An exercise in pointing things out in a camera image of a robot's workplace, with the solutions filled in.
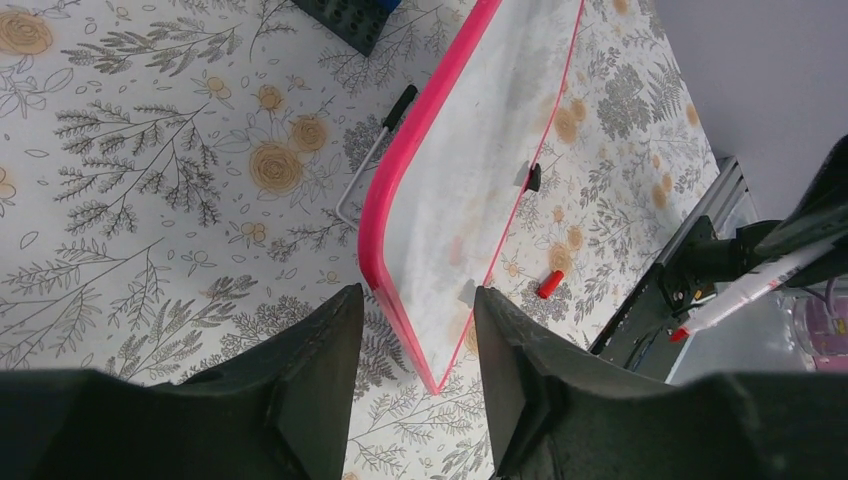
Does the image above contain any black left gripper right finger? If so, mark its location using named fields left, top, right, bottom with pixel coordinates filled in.
left=474, top=287, right=636, bottom=479

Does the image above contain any grey lego baseplate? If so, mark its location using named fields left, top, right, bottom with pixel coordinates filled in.
left=292, top=0, right=401, bottom=57

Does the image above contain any white red whiteboard marker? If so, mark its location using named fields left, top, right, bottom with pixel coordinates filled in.
left=670, top=238, right=834, bottom=343

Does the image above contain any pink framed whiteboard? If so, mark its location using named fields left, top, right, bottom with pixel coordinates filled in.
left=357, top=1, right=583, bottom=394

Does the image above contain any red marker cap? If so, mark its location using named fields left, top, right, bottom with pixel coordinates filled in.
left=536, top=270, right=565, bottom=299

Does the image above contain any floral tablecloth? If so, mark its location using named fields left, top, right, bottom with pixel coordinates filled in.
left=0, top=0, right=721, bottom=480

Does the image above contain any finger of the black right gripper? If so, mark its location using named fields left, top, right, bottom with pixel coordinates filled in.
left=755, top=137, right=847, bottom=288

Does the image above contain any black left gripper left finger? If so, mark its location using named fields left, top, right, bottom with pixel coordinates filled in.
left=178, top=284, right=364, bottom=479

